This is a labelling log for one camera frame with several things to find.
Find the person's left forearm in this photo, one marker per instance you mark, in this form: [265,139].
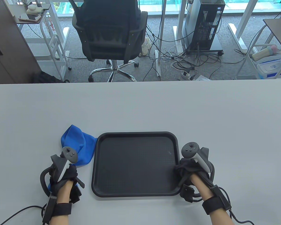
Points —
[58,221]

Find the white rounded object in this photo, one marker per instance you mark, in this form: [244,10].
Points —
[34,9]

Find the white desk leg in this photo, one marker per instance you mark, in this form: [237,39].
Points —
[163,28]
[244,16]
[180,14]

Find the smartphone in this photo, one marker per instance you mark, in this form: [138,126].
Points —
[29,18]

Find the white power strip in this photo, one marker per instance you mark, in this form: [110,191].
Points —
[185,75]

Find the black wrist sensor box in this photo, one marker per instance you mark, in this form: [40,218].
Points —
[49,211]
[221,198]

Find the brown cabinet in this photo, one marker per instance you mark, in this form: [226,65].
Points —
[9,46]

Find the grey computer trolley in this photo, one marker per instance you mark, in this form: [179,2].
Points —
[215,45]

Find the person's right hand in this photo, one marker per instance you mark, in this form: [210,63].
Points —
[186,168]

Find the beige bottle pink cap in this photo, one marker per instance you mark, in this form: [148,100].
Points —
[260,54]

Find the blue rectangular towel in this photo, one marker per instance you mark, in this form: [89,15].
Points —
[77,140]

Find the person's right forearm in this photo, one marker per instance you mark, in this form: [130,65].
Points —
[221,219]

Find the black bag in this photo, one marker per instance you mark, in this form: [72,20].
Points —
[46,78]

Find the grey hand controller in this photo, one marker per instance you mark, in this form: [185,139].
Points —
[70,154]
[189,150]

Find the person's left hand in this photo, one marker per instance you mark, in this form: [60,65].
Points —
[71,174]

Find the clear plastic container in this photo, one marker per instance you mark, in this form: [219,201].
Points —
[271,68]

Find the black office chair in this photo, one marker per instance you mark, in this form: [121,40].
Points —
[107,42]

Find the black computer tower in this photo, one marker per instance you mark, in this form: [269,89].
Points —
[206,23]

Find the black checkered plastic tray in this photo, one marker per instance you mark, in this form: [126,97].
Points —
[135,164]

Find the white rolling side table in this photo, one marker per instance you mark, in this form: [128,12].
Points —
[53,54]

